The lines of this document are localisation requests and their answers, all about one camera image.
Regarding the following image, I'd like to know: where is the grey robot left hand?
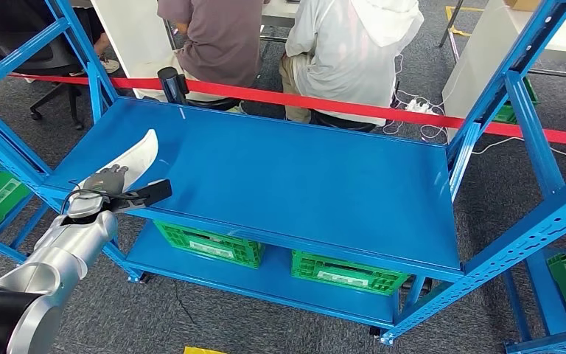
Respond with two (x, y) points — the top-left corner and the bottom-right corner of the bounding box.
(81, 164), (138, 212)

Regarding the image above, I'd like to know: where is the person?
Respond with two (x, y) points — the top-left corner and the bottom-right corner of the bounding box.
(70, 0), (122, 75)
(156, 0), (265, 114)
(279, 0), (425, 127)

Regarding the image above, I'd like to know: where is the black round stool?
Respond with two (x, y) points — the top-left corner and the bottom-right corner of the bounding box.
(310, 109), (378, 133)
(185, 97), (243, 111)

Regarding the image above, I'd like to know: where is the black office chair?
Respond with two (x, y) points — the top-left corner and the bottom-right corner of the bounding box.
(0, 21), (87, 131)

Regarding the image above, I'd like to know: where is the red barrier tape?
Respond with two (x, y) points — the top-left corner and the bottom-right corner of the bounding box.
(8, 72), (566, 148)

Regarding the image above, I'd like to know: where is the white desk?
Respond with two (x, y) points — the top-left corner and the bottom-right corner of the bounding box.
(262, 0), (301, 43)
(442, 0), (566, 142)

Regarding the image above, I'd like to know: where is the white power strip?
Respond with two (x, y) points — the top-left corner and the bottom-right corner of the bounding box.
(405, 97), (434, 117)

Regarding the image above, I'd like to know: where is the cardboard box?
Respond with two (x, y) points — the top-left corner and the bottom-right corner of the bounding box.
(505, 0), (544, 13)

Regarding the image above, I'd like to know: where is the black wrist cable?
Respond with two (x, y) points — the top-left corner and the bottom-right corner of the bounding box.
(60, 187), (150, 216)

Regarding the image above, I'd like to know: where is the black stanchion post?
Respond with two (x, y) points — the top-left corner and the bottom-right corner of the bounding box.
(157, 66), (190, 106)

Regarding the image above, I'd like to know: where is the white power cable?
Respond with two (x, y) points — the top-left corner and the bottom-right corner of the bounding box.
(382, 51), (453, 144)

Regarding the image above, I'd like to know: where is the white floor cable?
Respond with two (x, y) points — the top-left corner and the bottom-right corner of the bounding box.
(472, 136), (566, 170)

